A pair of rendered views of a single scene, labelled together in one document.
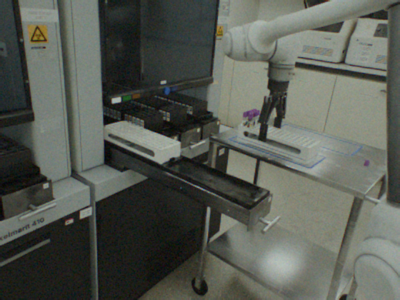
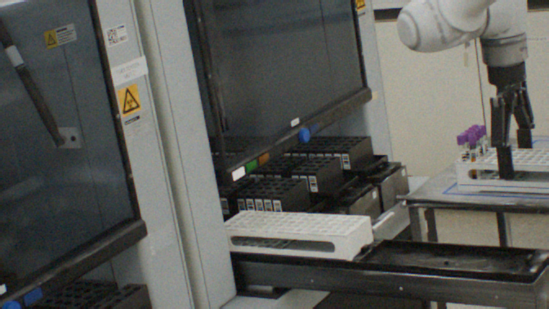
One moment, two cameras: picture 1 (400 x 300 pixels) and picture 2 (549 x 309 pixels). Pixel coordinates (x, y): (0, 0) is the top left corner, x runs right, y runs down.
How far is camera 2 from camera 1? 90 cm
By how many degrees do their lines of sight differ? 8
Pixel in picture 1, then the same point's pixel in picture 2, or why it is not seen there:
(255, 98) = (433, 105)
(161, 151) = (345, 238)
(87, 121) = (203, 222)
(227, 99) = not seen: hidden behind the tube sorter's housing
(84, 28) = (177, 70)
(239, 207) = (514, 284)
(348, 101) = not seen: outside the picture
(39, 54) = (134, 130)
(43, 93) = (145, 190)
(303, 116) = not seen: outside the picture
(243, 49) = (438, 33)
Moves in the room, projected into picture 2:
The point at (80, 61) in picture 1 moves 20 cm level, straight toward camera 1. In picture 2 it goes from (180, 124) to (218, 144)
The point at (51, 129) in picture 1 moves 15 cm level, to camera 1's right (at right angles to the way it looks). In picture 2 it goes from (162, 247) to (245, 232)
